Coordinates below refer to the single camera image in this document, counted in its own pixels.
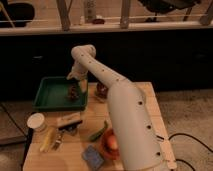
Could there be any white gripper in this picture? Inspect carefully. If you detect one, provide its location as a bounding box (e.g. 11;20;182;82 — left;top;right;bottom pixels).
66;66;87;93

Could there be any dark grape bunch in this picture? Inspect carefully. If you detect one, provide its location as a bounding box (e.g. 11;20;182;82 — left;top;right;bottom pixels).
67;85;79;100

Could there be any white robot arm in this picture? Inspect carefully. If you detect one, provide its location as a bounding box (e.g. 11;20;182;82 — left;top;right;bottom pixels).
67;45;170;171

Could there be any green plastic tray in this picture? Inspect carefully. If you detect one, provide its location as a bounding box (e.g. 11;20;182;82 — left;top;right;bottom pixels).
33;77;88;111

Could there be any green chili pepper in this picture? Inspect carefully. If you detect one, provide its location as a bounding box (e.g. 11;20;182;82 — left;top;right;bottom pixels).
88;120;108;142

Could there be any yellow banana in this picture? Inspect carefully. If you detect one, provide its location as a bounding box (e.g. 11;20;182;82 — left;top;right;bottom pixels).
40;128;55;152

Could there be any white round container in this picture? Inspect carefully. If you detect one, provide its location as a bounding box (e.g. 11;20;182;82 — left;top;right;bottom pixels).
27;113;46;132

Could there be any orange egg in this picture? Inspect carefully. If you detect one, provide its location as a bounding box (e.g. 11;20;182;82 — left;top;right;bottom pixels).
107;135;118;150

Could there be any blue sponge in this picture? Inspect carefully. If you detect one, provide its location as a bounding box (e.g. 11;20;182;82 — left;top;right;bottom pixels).
82;145;104;171

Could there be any red bowl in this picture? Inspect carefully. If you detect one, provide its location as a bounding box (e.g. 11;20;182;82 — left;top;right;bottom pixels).
100;129;119;160

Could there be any black cable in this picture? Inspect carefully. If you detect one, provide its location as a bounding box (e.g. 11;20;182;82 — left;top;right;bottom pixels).
158;132;213;171

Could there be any wooden shelf rail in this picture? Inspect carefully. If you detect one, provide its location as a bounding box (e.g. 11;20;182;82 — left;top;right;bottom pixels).
0;21;213;36

